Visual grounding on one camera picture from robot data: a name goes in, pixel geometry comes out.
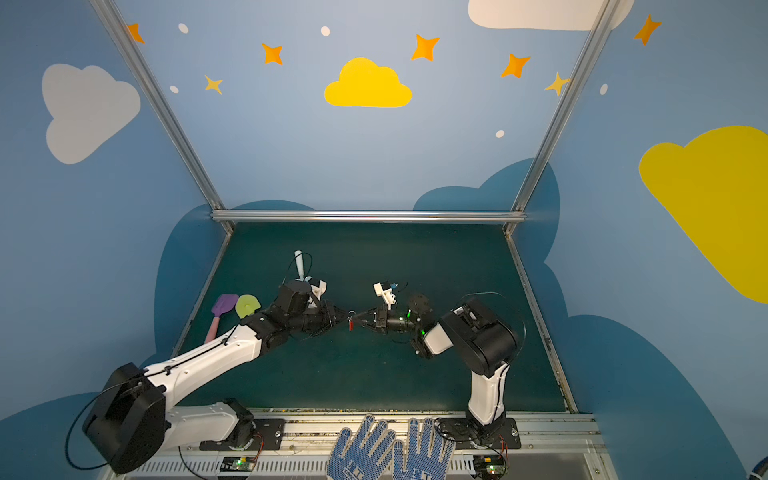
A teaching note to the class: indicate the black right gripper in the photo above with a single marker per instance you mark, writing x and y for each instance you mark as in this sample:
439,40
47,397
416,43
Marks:
379,318

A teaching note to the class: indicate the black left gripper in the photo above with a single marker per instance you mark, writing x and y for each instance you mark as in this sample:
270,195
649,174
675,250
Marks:
330,315

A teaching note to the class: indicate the red key tag with keyring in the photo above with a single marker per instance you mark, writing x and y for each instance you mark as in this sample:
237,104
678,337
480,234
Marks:
351,321

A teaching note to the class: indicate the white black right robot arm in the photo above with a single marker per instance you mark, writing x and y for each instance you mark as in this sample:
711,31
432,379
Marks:
484,342

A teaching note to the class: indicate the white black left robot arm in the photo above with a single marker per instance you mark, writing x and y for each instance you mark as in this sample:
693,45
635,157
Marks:
138,414

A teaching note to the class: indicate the light blue toy shovel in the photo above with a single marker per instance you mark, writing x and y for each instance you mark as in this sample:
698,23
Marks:
303,262

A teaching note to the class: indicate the left blue dotted work glove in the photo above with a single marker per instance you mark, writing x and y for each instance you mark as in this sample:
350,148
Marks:
363,455

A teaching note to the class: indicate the blue dotted work glove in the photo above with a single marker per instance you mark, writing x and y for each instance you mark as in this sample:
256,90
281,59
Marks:
425,455
363,455

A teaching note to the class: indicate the right blue dotted work glove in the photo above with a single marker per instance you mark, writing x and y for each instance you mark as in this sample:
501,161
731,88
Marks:
425,455

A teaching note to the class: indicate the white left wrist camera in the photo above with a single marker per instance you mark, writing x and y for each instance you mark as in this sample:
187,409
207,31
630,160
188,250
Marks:
318,289

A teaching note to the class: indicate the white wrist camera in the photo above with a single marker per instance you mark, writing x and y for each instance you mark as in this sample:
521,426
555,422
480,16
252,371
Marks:
386,291
318,289

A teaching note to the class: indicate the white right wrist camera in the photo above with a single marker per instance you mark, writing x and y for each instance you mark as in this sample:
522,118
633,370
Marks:
386,291

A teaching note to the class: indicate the green toy spatula wooden handle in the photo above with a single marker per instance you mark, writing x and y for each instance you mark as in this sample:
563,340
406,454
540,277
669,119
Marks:
246,305

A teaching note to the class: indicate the purple toy spatula pink handle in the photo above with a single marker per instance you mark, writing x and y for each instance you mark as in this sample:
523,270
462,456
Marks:
224,304

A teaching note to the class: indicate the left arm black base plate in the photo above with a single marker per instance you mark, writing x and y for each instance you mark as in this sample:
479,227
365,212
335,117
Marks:
252,433

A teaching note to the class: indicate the aluminium frame back rail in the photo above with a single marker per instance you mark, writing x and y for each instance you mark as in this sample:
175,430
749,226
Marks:
422,217

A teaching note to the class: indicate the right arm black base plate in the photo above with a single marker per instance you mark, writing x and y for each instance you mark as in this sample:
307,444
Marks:
469,434

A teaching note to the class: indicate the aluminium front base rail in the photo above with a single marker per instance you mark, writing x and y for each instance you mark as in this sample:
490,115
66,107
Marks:
300,445

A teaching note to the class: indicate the aluminium frame left post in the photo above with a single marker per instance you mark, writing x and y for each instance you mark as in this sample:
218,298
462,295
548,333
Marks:
114,24

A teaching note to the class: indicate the aluminium frame post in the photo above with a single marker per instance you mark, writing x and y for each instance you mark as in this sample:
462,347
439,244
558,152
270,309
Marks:
580,74
114,24

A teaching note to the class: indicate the aluminium frame right post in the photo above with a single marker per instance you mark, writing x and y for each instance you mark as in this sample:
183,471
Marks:
580,74

